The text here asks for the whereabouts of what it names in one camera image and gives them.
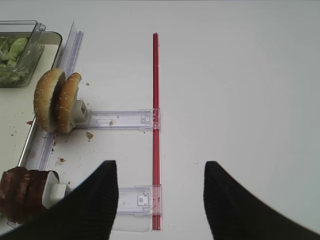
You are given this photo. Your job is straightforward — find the sesame bun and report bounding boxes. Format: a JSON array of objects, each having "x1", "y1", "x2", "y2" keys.
[
  {"x1": 33, "y1": 68, "x2": 66, "y2": 133},
  {"x1": 57, "y1": 72, "x2": 82, "y2": 134}
]

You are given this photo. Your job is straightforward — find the white metal tray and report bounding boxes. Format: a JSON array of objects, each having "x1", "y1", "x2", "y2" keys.
[{"x1": 0, "y1": 34, "x2": 61, "y2": 172}]

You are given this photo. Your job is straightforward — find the white patty pusher block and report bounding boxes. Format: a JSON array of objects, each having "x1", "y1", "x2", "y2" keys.
[{"x1": 41, "y1": 171, "x2": 72, "y2": 209}]

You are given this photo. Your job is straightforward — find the red right boundary strip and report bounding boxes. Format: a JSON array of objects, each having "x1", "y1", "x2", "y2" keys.
[{"x1": 151, "y1": 32, "x2": 163, "y2": 231}]

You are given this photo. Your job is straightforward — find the green lettuce in box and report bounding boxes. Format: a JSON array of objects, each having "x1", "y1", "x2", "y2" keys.
[{"x1": 0, "y1": 36, "x2": 29, "y2": 86}]

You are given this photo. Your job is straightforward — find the clear upper right rail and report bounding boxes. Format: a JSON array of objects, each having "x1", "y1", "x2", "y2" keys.
[{"x1": 75, "y1": 108, "x2": 160, "y2": 131}]

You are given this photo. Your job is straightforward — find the clear rail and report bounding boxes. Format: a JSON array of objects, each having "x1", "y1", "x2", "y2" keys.
[
  {"x1": 75, "y1": 108, "x2": 160, "y2": 131},
  {"x1": 112, "y1": 185, "x2": 162, "y2": 232}
]

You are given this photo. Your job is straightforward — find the white bun pusher block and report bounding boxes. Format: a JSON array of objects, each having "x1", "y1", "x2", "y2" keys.
[{"x1": 70, "y1": 100, "x2": 90, "y2": 128}]

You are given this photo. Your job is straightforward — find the brown meat patties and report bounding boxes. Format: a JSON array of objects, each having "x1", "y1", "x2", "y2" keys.
[{"x1": 0, "y1": 166, "x2": 60, "y2": 224}]

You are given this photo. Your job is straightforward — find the clear lower right rail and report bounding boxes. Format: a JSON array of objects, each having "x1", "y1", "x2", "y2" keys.
[{"x1": 112, "y1": 185, "x2": 162, "y2": 232}]

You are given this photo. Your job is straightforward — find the clear plastic salad box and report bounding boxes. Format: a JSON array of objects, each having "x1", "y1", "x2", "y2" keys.
[{"x1": 0, "y1": 20, "x2": 46, "y2": 88}]

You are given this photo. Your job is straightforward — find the sesame bun top rear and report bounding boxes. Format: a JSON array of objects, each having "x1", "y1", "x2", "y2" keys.
[{"x1": 57, "y1": 72, "x2": 82, "y2": 134}]

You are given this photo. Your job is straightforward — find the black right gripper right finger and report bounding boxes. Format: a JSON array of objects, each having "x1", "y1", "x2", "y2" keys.
[{"x1": 203, "y1": 161, "x2": 320, "y2": 240}]

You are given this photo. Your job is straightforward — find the sesame bun top front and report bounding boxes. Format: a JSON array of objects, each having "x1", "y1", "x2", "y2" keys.
[{"x1": 33, "y1": 68, "x2": 66, "y2": 133}]

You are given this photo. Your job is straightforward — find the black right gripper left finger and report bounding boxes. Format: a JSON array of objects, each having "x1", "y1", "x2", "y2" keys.
[{"x1": 0, "y1": 160, "x2": 118, "y2": 240}]

